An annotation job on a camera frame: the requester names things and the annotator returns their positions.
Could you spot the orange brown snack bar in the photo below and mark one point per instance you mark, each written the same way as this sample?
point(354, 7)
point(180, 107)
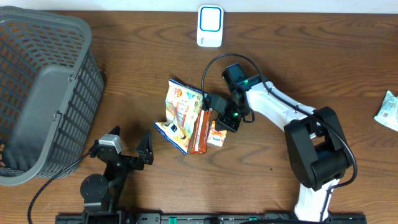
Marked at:
point(201, 132)

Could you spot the white tissue pack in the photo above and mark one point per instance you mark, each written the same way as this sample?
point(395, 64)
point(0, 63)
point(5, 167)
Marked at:
point(387, 115)

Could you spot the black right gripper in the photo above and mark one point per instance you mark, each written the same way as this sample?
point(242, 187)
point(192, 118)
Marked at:
point(229, 126)

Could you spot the small orange packet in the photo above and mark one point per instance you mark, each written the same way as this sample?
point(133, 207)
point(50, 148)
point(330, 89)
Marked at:
point(215, 137)

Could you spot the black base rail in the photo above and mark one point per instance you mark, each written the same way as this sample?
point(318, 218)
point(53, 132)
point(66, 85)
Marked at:
point(156, 218)

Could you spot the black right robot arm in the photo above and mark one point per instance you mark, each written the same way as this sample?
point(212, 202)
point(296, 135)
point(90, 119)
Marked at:
point(315, 141)

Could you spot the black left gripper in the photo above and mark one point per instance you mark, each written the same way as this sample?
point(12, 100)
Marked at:
point(134, 164)

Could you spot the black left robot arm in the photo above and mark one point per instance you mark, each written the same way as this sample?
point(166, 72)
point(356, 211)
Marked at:
point(101, 192)

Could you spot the grey plastic shopping basket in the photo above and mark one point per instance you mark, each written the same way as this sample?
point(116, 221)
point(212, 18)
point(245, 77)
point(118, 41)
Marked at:
point(51, 88)

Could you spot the yellow snack bag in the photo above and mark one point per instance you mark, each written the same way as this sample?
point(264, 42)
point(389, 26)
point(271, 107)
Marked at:
point(182, 107)

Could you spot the white barcode scanner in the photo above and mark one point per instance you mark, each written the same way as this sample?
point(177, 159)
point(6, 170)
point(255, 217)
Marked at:
point(210, 26)

